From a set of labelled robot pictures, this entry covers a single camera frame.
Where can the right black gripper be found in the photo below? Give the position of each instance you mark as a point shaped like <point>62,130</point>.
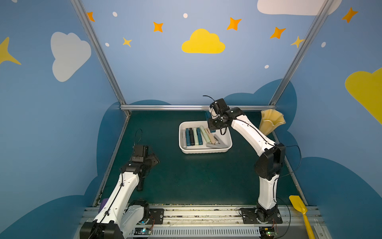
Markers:
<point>213,124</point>

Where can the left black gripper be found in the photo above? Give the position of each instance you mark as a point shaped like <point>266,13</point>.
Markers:
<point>140,172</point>

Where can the white plastic storage box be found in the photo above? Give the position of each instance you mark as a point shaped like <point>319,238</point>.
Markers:
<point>224,142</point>

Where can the beige pliers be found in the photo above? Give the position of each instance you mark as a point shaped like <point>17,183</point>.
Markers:
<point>211,136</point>

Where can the black pliers group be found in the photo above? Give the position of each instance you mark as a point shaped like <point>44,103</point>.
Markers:
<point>140,184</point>
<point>192,137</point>

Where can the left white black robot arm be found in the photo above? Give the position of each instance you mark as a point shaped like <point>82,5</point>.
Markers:
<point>116,219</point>

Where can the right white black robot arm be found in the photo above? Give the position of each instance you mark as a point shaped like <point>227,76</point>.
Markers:
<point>271,155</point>

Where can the yellow ruffled glass vase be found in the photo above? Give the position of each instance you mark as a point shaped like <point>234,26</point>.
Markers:
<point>271,119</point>

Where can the purple toy shovel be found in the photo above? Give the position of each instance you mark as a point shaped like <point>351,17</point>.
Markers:
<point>103,203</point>

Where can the left green circuit board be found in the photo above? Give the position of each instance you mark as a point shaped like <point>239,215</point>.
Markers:
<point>143,232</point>

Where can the green circuit board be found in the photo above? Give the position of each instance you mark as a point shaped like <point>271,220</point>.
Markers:
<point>143,232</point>
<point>267,233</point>

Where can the yellow toy shovel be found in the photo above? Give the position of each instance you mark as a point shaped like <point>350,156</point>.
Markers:
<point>299,205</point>

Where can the right green circuit board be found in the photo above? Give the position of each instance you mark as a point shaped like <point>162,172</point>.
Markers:
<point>267,233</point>

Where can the aluminium frame rear bar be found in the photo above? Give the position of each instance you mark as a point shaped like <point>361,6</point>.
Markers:
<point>131,107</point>

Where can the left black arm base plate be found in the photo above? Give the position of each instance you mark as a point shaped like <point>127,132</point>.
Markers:
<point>153,216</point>

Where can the aluminium rail base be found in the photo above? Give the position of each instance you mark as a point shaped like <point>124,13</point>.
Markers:
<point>219,221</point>

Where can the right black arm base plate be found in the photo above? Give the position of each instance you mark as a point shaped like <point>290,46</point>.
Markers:
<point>247,215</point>

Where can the right aluminium frame post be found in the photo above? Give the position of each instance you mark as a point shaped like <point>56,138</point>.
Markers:
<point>314,29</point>

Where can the aluminium frame post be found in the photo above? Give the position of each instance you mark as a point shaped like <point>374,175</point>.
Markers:
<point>87,25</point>
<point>314,29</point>

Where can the left aluminium frame post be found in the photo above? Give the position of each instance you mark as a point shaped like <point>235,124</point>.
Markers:
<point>87,25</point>

